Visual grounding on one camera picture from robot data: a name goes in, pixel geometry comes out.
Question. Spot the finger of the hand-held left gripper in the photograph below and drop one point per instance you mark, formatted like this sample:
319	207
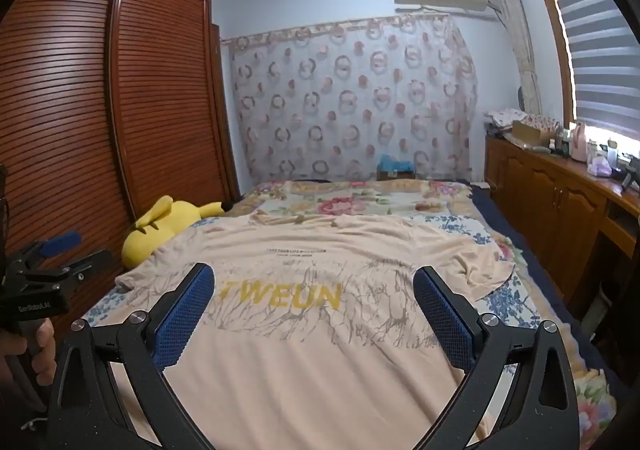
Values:
60	242
90	261

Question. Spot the striped window blind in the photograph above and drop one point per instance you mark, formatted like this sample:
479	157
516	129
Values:
600	55

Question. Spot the pink bottle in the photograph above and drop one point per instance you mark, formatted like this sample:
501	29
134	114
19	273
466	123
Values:
578	145

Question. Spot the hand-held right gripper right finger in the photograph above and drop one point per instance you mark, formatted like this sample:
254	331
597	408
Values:
445	325

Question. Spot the floral fleece blanket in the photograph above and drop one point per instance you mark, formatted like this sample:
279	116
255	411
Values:
350	202

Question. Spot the black desk stand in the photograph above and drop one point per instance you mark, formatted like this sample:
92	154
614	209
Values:
630	180

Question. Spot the beige printed t-shirt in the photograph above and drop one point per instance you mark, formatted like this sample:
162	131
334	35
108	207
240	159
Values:
300	370

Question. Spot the pale purple bag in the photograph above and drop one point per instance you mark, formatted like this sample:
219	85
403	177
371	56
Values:
599	168

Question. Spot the wooden window frame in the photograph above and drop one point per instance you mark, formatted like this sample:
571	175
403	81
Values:
552	30

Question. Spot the yellow plush toy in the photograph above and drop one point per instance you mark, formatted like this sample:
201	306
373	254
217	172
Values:
150	240

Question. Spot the wooden louvred wardrobe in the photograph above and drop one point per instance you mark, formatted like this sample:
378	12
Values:
75	105

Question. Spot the pink patterned cloth pile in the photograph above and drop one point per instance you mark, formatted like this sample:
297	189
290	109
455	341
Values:
505	116

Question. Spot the circle patterned sheer curtain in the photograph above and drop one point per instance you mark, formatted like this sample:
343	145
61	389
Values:
350	105

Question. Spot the person's left hand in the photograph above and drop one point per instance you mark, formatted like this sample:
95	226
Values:
44	345

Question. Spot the cardboard box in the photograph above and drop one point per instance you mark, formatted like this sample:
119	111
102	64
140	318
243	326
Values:
525	133

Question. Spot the beige tied curtain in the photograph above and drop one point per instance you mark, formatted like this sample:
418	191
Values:
520	40

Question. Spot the dark blue mattress sheet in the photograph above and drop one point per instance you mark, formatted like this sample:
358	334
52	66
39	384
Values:
505	220

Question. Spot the blue tissue pack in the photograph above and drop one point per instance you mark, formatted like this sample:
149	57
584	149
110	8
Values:
395	164

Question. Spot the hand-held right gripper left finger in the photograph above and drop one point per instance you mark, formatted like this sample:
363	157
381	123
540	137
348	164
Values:
185	320

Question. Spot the wooden sideboard cabinet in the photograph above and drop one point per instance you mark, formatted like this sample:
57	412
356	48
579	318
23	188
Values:
550	195

